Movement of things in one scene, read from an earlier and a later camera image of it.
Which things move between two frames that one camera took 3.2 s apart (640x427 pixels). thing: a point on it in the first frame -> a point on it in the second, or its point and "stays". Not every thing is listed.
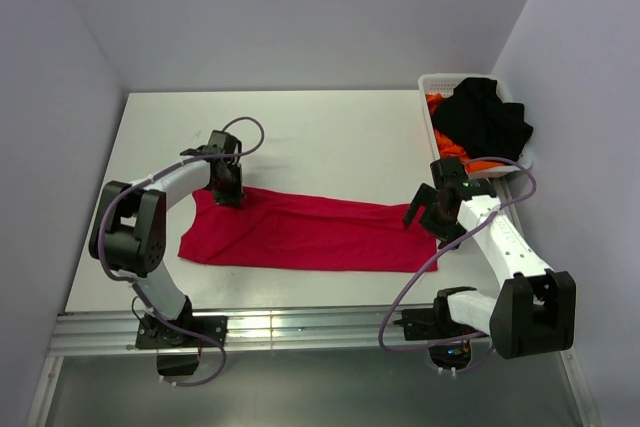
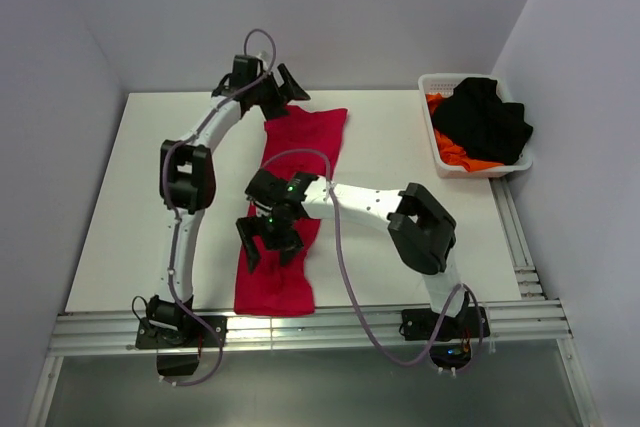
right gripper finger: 451,235 -> 287,255
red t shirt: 287,230 -> 308,140
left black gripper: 233,198 -> 276,107
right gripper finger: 424,197 -> 248,227
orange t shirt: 448,147 stays
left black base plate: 153,334 stays
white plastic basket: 434,83 stays
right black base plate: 433,324 stays
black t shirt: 475,117 stays
